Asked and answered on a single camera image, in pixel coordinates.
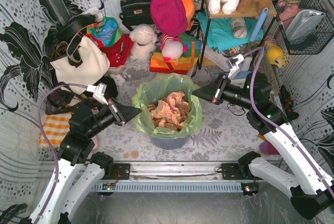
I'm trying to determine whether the green trash bag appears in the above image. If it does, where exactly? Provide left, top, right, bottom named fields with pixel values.
left=132, top=74, right=202, bottom=139

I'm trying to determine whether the blue trash bin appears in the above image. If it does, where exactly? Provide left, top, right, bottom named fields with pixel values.
left=150, top=135, right=190, bottom=150

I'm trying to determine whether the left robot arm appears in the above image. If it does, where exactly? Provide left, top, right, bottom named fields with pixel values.
left=20, top=99, right=141, bottom=223

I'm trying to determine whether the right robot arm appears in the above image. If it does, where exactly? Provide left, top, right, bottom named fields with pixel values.
left=193, top=72, right=333, bottom=220

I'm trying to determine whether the rainbow striped bag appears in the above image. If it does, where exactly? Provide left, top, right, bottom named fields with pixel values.
left=149, top=33, right=202, bottom=75

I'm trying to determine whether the cream canvas tote bag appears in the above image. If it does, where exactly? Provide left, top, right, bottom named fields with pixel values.
left=51, top=36, right=110, bottom=86

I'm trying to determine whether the dark brown bag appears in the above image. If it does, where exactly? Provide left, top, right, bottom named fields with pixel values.
left=45, top=85, right=97, bottom=115

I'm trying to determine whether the pink case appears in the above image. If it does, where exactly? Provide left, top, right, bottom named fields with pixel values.
left=91, top=135, right=99, bottom=150

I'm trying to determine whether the white sneaker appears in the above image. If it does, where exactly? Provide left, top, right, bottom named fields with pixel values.
left=204, top=48, right=253, bottom=72

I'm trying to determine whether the crumpled brown paper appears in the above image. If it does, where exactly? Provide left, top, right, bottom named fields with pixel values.
left=147, top=91, right=190, bottom=132

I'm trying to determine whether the pink white plush doll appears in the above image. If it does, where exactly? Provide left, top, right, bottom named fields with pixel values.
left=160, top=34, right=187, bottom=61

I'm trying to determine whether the red cloth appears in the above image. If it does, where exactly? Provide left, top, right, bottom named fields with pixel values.
left=100, top=34, right=134, bottom=67

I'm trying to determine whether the teal cloth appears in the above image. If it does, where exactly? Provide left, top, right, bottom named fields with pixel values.
left=206, top=18, right=257, bottom=52

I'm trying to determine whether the orange checkered cloth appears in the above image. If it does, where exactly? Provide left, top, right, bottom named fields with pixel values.
left=41, top=112, right=71, bottom=148

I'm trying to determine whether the red purple sock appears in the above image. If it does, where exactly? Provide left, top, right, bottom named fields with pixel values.
left=258, top=134, right=279, bottom=155

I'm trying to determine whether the black orange toy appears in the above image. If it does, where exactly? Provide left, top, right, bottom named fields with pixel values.
left=280, top=85, right=299, bottom=121

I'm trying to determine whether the yellow plush duck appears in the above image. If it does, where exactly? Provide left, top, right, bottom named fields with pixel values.
left=264, top=38, right=284, bottom=68

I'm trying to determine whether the cream plush sheep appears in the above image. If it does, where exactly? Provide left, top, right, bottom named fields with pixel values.
left=129, top=24, right=158, bottom=61

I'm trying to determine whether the colourful scarf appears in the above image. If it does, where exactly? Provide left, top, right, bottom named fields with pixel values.
left=86, top=17, right=122, bottom=48

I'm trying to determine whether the magenta hat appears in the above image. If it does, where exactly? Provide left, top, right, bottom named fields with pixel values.
left=150, top=0, right=188, bottom=37

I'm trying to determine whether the orange plush toy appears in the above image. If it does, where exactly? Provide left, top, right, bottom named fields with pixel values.
left=182, top=0, right=195, bottom=27

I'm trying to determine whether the black metal shelf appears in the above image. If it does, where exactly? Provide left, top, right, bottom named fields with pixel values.
left=197, top=0, right=277, bottom=69

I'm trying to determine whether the black leather handbag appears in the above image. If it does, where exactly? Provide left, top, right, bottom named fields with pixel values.
left=119, top=0, right=154, bottom=31

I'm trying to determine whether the silver pouch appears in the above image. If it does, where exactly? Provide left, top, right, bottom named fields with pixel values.
left=285, top=9, right=326, bottom=41

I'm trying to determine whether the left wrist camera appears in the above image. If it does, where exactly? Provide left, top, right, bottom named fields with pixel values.
left=86, top=83, right=108, bottom=104

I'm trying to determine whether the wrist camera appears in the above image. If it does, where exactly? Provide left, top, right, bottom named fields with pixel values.
left=86, top=83, right=108, bottom=104
left=228, top=54, right=244, bottom=80

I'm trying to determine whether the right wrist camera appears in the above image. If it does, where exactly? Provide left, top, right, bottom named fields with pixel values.
left=228, top=54, right=244, bottom=80

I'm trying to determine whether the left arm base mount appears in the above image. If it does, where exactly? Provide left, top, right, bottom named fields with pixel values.
left=102, top=163, right=130, bottom=180

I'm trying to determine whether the aluminium rail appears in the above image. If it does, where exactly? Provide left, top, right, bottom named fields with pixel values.
left=39, top=160, right=320, bottom=182

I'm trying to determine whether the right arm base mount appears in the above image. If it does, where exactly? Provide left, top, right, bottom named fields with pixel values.
left=220, top=163, right=252, bottom=180

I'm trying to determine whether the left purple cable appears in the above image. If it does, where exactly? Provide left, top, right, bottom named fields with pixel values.
left=33, top=82, right=92, bottom=224

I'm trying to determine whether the grey cable duct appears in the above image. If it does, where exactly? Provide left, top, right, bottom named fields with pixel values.
left=92, top=182, right=243, bottom=193

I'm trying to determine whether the black wire basket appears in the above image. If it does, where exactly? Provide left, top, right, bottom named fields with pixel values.
left=273, top=0, right=333, bottom=55

